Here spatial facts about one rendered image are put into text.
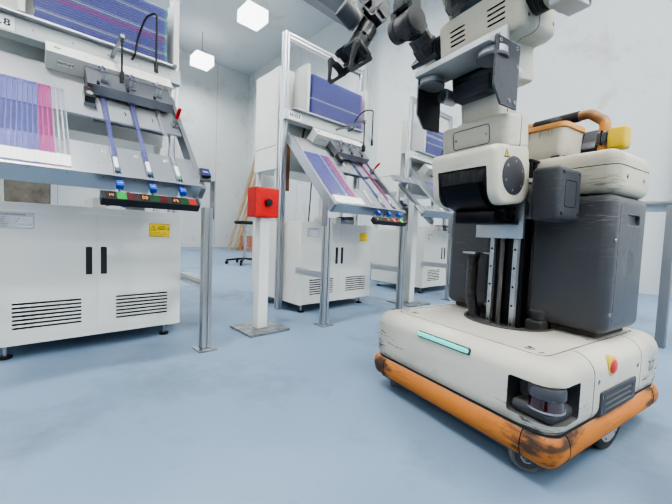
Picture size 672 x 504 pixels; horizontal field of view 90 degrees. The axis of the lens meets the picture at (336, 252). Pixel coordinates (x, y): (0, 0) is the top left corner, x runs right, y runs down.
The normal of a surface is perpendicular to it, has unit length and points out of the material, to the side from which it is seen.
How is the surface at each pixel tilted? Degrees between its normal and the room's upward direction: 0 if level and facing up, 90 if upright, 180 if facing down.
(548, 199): 90
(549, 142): 92
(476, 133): 98
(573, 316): 90
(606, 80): 90
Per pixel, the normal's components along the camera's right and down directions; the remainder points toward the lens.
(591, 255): -0.85, 0.00
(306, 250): 0.67, 0.07
